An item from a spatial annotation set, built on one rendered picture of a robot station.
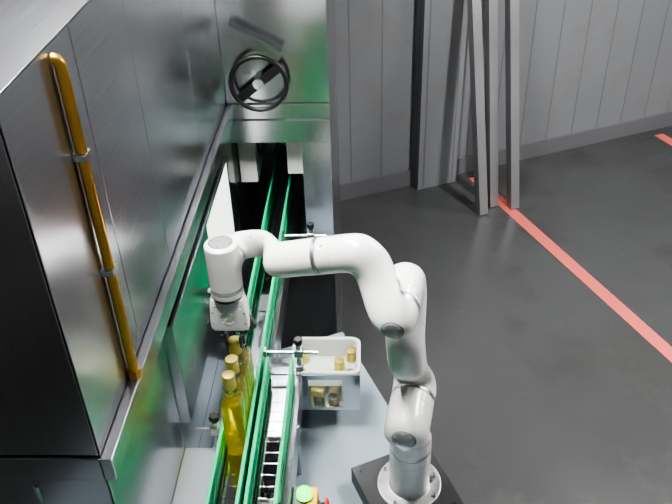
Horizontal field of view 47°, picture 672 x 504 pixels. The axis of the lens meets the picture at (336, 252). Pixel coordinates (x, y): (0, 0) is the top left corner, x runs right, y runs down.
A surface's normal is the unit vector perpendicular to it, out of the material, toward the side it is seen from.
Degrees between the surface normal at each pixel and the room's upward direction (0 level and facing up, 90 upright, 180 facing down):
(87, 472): 90
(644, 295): 0
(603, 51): 90
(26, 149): 90
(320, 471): 0
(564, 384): 0
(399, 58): 90
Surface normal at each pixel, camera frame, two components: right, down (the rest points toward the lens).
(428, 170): 0.37, 0.53
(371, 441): -0.03, -0.82
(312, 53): -0.04, 0.57
